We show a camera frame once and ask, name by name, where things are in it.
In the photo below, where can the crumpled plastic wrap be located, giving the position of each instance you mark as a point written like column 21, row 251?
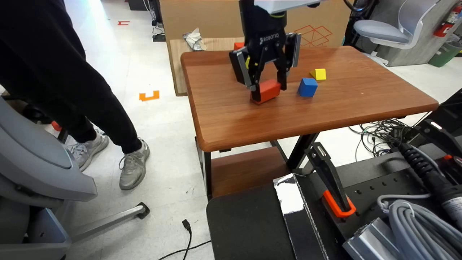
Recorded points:
column 194, row 39

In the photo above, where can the orange block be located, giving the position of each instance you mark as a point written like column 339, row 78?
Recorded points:
column 270, row 90
column 238, row 46

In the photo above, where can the green bin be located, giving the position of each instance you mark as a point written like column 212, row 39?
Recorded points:
column 444, row 55

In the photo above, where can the person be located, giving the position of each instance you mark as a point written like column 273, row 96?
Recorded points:
column 54, row 72

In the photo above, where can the light wooden board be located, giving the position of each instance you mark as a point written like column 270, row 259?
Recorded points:
column 178, row 72

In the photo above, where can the silver metal block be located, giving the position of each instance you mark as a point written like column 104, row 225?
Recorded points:
column 371, row 240

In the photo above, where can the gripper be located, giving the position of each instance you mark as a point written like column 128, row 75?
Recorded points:
column 265, row 32

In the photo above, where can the red fire extinguisher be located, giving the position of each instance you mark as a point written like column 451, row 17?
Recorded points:
column 447, row 23

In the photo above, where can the yellow block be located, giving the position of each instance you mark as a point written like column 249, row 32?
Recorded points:
column 319, row 74

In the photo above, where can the cardboard box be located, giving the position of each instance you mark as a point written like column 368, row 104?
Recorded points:
column 202, row 18

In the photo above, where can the grey office chair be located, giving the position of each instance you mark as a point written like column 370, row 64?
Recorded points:
column 400, row 25
column 32, row 169

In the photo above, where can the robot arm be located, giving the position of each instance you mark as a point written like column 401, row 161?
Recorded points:
column 285, row 5

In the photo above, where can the blue block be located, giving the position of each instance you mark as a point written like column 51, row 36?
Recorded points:
column 307, row 87

